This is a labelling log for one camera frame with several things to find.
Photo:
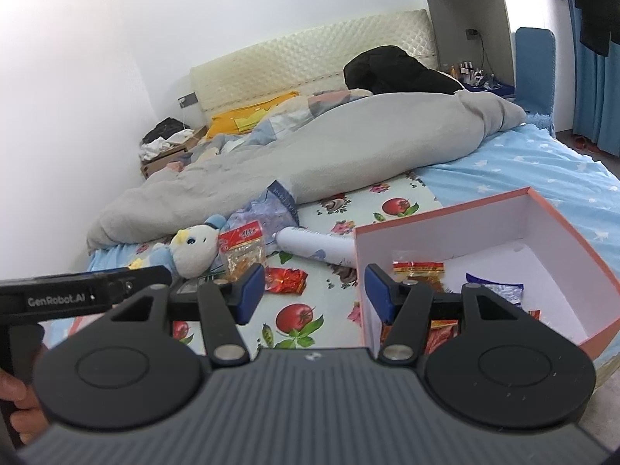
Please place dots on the blue chair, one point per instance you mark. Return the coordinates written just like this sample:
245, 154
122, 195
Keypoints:
533, 68

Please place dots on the clear red-label dried snack packet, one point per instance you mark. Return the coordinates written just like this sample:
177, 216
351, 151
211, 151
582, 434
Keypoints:
242, 252

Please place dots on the row of cosmetic bottles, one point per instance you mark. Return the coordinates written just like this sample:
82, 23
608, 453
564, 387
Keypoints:
465, 71

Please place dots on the red foil packet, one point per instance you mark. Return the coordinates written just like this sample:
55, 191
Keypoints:
286, 281

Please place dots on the cream padded headboard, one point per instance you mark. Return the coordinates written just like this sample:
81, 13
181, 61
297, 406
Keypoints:
300, 58

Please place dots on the grey blanket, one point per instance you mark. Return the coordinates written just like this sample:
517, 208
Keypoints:
339, 145

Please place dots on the white tube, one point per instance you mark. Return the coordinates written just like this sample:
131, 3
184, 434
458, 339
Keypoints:
315, 247

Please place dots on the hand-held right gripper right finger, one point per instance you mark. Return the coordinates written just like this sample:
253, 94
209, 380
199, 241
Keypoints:
379, 298

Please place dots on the patterned quilt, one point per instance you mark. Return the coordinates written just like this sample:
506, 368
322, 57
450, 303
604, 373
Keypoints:
271, 123

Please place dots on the red snack packet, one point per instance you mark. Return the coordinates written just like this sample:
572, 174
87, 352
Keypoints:
441, 336

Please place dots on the pink-rimmed white cardboard box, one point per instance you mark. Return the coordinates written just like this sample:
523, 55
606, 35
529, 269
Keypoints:
460, 227

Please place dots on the red slipper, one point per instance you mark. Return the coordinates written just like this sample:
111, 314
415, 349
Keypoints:
580, 143

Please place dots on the person's left hand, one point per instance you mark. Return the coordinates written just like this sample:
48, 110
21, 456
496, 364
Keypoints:
22, 397

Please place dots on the white blue plush duck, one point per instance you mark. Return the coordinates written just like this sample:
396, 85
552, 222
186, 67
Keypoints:
193, 247

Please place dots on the black clothing pile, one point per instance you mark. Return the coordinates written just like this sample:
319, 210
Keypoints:
397, 70

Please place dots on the floral tomato print bedsheet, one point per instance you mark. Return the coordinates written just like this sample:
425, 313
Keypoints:
329, 295

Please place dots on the pile of clothes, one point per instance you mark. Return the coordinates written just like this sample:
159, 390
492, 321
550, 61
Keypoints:
162, 138

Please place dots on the black hanging clothes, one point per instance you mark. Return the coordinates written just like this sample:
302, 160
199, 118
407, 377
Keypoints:
596, 9

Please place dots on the blue star print sheet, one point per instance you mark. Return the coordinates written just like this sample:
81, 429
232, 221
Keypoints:
533, 164

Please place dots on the clear brown snack packet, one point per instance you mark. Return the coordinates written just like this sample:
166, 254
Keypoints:
419, 278

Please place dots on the yellow pillow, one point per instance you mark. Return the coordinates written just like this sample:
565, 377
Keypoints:
227, 123

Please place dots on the blue snack packet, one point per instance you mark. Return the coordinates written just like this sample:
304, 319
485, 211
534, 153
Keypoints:
499, 293

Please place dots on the wall socket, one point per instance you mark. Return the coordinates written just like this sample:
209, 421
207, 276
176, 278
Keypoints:
472, 34

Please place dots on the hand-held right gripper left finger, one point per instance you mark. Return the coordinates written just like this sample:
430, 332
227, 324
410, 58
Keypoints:
251, 298

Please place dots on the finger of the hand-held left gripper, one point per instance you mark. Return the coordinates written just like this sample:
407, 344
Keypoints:
186, 286

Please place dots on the blue transparent plastic bag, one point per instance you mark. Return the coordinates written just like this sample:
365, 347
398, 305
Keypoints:
271, 208

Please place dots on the bedside switch panel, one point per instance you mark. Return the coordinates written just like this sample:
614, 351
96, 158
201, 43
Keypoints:
188, 100

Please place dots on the blue curtain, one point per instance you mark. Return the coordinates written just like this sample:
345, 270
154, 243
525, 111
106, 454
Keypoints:
591, 97

